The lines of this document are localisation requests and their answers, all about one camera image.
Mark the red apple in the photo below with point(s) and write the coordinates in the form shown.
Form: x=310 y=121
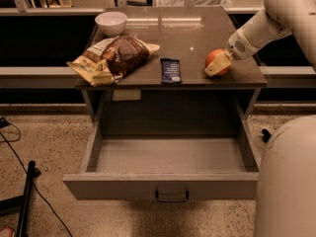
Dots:
x=212 y=57

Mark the grey cabinet with counter top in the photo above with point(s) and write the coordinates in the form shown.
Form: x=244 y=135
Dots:
x=187 y=35

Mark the white label under counter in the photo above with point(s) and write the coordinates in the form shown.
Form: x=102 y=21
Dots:
x=126 y=95

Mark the black stand leg left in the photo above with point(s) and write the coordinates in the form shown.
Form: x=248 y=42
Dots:
x=20 y=204

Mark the white ceramic bowl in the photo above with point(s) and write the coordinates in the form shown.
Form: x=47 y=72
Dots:
x=111 y=24

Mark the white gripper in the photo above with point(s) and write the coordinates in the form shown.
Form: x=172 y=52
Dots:
x=237 y=45

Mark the dark blue snack bar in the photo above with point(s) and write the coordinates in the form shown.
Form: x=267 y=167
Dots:
x=171 y=73

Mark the open grey top drawer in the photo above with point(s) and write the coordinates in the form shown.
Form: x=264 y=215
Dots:
x=132 y=160

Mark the black drawer handle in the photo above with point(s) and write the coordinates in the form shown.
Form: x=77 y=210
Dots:
x=172 y=197

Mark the bagged brown bread loaf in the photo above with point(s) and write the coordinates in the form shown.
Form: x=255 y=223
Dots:
x=109 y=60

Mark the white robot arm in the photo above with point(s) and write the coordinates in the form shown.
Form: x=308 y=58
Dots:
x=286 y=189

